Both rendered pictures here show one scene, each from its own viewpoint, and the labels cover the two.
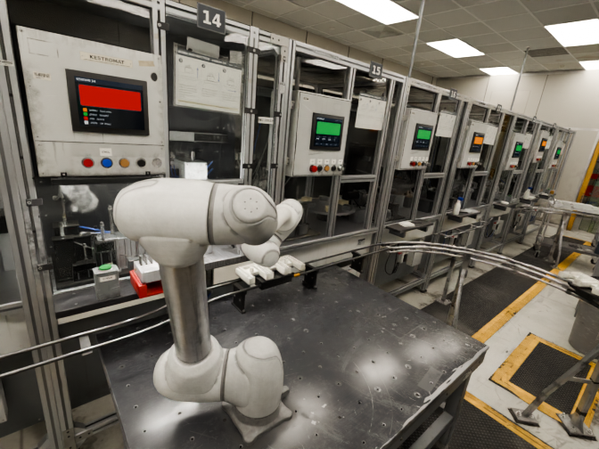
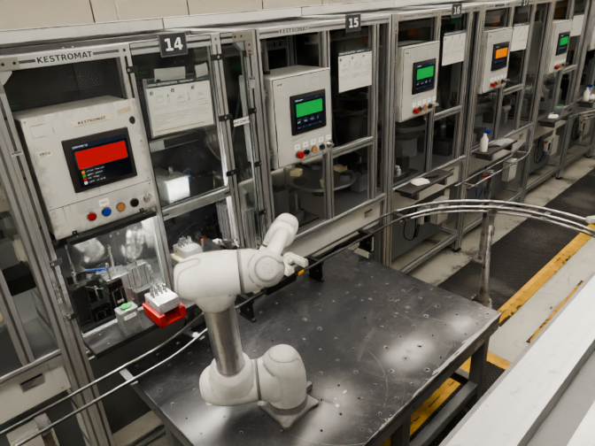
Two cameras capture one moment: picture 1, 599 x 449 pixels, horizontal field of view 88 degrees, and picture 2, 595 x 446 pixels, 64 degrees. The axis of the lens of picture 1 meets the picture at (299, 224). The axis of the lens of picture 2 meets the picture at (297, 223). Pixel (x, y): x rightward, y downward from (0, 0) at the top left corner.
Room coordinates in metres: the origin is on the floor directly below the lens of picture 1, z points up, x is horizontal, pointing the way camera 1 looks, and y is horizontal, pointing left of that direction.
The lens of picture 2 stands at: (-0.59, 0.02, 2.15)
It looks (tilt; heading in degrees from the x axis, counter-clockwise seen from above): 25 degrees down; 359
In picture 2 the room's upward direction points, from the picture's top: 4 degrees counter-clockwise
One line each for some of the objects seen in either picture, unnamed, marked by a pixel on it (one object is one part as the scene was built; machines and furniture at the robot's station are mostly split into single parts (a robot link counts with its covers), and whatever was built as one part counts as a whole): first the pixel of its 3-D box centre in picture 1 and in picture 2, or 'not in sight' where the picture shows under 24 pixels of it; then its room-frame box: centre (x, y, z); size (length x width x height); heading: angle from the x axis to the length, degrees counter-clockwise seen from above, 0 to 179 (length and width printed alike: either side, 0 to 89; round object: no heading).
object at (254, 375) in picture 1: (256, 371); (282, 372); (0.82, 0.09, 0.85); 0.18 x 0.16 x 0.22; 95
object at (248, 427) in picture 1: (261, 402); (290, 396); (0.84, 0.07, 0.71); 0.22 x 0.18 x 0.06; 131
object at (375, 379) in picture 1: (304, 344); (320, 342); (1.22, -0.08, 0.66); 1.50 x 1.06 x 0.04; 131
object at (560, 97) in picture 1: (494, 145); not in sight; (8.20, -4.69, 1.65); 3.78 x 0.08 x 3.30; 41
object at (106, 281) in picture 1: (106, 281); (127, 318); (1.08, 0.73, 0.97); 0.08 x 0.08 x 0.12; 41
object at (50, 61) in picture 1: (98, 111); (85, 162); (1.27, 0.83, 1.60); 0.42 x 0.29 x 0.46; 131
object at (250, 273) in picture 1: (271, 273); (274, 275); (1.55, 0.13, 0.84); 0.36 x 0.14 x 0.10; 131
